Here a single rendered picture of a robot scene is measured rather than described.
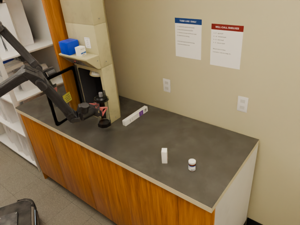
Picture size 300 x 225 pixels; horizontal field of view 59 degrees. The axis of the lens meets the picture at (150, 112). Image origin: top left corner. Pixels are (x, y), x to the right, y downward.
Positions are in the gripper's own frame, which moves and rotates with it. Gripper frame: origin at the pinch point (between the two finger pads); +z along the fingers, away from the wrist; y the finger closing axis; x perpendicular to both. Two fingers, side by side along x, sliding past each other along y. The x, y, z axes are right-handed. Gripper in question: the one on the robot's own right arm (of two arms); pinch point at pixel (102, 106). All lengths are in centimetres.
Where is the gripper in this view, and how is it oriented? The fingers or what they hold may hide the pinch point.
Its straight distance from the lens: 197.6
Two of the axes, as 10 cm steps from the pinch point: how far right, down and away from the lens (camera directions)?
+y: -7.9, -2.6, 5.5
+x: 0.4, 8.8, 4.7
